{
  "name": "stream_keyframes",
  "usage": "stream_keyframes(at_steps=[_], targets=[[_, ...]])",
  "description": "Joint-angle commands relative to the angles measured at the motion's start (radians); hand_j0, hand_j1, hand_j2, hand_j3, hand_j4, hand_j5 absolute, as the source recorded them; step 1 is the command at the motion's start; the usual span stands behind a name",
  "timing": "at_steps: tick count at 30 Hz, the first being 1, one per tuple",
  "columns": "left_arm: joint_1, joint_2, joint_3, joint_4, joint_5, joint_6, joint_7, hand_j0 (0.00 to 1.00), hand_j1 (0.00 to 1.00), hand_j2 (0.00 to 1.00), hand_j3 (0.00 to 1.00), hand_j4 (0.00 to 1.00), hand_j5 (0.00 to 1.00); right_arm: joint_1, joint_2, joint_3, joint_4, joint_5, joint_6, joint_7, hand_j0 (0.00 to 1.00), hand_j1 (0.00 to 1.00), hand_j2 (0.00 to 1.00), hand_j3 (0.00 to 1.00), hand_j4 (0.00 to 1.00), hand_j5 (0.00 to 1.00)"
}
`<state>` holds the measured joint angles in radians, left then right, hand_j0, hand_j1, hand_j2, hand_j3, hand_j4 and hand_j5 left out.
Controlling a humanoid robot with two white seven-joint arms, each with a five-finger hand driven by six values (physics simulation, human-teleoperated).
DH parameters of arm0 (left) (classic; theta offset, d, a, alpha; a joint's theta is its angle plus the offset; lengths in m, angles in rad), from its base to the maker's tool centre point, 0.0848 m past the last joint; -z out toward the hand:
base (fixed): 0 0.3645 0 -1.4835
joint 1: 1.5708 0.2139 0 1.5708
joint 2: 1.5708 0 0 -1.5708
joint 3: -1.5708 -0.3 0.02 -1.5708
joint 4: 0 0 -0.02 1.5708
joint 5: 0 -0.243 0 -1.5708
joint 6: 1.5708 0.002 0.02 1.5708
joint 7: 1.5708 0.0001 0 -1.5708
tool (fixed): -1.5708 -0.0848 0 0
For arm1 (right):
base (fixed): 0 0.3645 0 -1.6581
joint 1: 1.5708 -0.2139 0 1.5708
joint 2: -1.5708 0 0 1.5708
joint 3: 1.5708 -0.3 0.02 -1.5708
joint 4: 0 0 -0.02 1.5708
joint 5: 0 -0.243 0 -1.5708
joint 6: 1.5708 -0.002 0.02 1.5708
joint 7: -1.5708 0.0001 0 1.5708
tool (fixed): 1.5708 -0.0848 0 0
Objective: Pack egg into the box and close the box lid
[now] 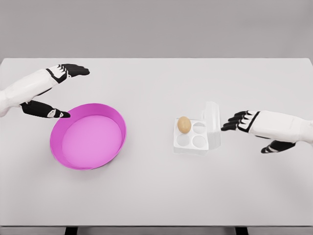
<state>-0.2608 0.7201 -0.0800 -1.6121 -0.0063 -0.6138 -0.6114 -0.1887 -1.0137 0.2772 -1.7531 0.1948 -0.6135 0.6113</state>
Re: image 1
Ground round pink shallow bowl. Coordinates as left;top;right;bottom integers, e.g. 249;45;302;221
49;103;127;170

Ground clear four-slot egg box tray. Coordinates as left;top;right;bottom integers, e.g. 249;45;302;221
173;117;211;155

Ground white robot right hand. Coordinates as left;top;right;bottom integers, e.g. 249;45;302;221
221;110;307;154

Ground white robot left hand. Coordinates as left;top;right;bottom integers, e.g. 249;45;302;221
9;64;91;119

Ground clear egg box lid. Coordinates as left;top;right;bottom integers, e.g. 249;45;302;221
201;100;223;150

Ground brown egg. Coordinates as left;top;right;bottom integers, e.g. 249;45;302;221
177;116;192;134

